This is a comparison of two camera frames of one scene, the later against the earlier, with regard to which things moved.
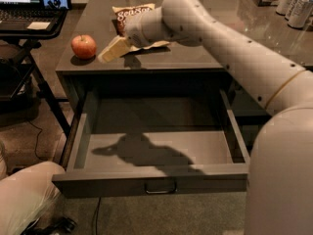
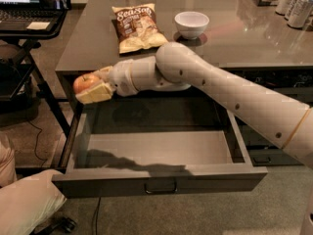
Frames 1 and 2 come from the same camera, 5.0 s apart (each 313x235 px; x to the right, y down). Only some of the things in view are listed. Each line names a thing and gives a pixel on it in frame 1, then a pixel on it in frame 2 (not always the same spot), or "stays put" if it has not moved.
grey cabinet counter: [173, 68] stays put
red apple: [83, 46] -> [80, 81]
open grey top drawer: [128, 143] stays put
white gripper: [134, 33] -> [121, 78]
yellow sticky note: [38, 25] stays put
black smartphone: [57, 1] stays put
